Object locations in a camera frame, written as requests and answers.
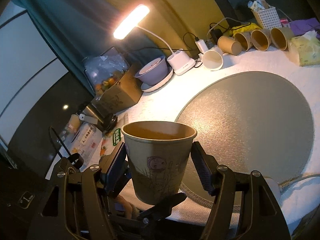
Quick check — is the brown illustrated paper cup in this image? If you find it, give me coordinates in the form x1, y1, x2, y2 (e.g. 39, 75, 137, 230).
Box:
121, 121, 197, 205

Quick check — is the white paper cup lying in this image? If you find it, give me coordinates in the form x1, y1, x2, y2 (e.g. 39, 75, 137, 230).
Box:
201, 47, 224, 71

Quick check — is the brown paper cup lying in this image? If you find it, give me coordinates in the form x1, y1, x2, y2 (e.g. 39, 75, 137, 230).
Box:
233, 31, 253, 51
251, 29, 272, 51
217, 36, 242, 56
270, 27, 295, 50

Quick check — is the round grey placemat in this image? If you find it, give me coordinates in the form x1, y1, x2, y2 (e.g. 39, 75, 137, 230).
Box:
174, 71, 315, 209

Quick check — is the cardboard box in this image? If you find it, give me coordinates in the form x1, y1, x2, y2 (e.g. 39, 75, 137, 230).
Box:
91, 62, 143, 115

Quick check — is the white plate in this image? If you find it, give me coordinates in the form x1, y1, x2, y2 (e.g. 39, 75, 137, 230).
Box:
139, 66, 174, 93

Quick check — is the plastic bag of fruit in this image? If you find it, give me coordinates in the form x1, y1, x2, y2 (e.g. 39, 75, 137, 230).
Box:
84, 53, 129, 95

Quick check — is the purple bowl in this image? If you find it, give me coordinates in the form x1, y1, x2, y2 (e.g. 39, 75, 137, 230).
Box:
135, 56, 168, 86

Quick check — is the white desk lamp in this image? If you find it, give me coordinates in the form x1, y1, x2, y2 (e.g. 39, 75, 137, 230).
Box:
113, 4, 196, 77

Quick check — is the white charger plug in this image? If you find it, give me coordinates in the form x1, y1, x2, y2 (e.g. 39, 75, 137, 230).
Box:
195, 37, 208, 54

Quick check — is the black power adapter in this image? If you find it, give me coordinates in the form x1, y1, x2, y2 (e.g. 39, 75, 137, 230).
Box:
210, 29, 223, 45

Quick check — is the teal curtain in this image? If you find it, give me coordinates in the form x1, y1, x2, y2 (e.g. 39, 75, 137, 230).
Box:
12, 0, 164, 92

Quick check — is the purple cloth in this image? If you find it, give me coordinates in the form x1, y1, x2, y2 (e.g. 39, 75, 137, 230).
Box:
290, 18, 320, 38

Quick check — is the white woven basket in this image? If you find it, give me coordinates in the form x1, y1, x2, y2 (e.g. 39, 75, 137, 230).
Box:
247, 0, 282, 30

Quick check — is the yellow curtain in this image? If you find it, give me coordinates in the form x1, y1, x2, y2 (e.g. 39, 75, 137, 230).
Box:
105, 0, 226, 56

